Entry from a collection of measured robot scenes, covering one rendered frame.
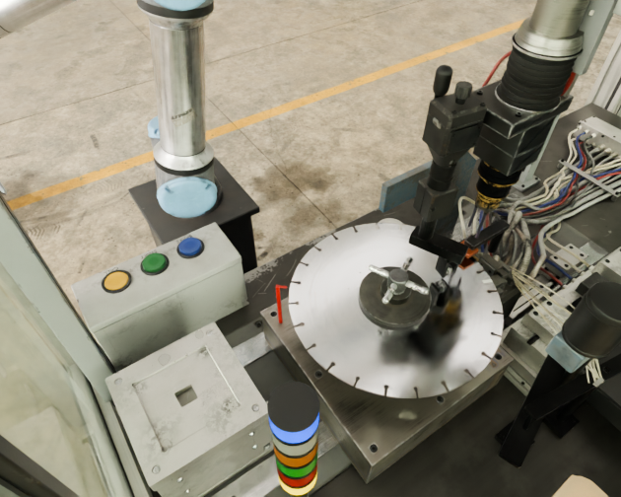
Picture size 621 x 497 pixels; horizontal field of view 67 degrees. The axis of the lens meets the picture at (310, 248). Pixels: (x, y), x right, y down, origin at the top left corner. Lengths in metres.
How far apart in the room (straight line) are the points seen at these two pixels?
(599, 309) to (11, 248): 0.65
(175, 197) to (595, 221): 0.98
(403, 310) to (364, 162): 1.88
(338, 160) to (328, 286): 1.84
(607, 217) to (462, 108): 0.82
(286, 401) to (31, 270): 0.35
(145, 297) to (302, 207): 1.51
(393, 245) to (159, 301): 0.42
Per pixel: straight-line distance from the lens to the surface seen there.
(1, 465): 0.36
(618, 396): 0.94
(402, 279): 0.71
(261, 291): 1.01
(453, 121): 0.59
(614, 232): 1.33
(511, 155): 0.67
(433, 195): 0.66
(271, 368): 0.90
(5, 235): 0.60
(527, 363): 0.92
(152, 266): 0.88
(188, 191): 0.96
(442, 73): 0.61
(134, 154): 2.76
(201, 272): 0.86
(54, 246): 2.38
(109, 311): 0.86
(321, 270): 0.78
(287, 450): 0.46
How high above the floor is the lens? 1.55
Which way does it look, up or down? 48 degrees down
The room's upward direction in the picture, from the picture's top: straight up
